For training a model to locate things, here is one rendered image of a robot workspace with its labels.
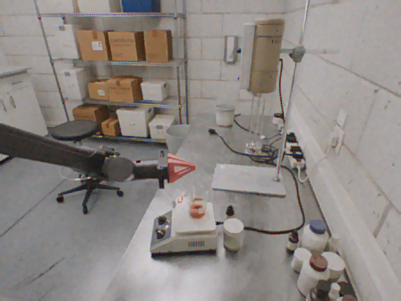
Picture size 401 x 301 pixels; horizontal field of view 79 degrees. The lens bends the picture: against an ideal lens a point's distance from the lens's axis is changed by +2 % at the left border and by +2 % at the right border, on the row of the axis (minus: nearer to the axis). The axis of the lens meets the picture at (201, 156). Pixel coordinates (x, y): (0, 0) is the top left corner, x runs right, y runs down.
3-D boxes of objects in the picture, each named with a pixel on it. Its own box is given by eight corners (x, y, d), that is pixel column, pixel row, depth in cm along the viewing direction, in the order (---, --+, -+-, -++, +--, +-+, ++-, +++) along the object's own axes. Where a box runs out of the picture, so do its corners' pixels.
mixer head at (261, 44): (233, 97, 84) (239, 16, 73) (234, 90, 94) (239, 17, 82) (276, 98, 82) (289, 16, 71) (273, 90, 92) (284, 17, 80)
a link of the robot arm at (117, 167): (100, 146, 66) (90, 176, 65) (85, 138, 54) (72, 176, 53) (144, 157, 67) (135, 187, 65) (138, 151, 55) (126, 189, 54)
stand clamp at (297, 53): (258, 62, 81) (260, 45, 79) (257, 57, 91) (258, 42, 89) (337, 64, 78) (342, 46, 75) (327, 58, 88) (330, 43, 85)
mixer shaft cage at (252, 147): (244, 154, 97) (251, 92, 84) (244, 147, 102) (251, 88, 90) (261, 156, 96) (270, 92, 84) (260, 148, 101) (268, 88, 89)
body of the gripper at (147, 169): (165, 149, 68) (138, 150, 67) (165, 167, 59) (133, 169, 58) (166, 168, 71) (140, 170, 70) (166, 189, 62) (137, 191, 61)
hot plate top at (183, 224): (174, 234, 68) (174, 232, 68) (175, 205, 79) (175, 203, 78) (216, 231, 69) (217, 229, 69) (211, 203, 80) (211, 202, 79)
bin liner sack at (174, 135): (164, 173, 245) (160, 136, 225) (172, 157, 273) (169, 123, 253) (196, 176, 240) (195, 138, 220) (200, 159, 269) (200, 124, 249)
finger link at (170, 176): (193, 148, 68) (160, 150, 67) (196, 160, 62) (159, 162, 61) (193, 168, 72) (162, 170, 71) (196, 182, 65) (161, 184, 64)
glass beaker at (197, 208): (210, 210, 76) (211, 188, 72) (202, 224, 71) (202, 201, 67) (191, 204, 79) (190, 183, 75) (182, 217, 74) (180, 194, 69)
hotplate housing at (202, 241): (149, 256, 71) (147, 236, 67) (154, 223, 83) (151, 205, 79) (224, 252, 73) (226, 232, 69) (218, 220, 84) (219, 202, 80)
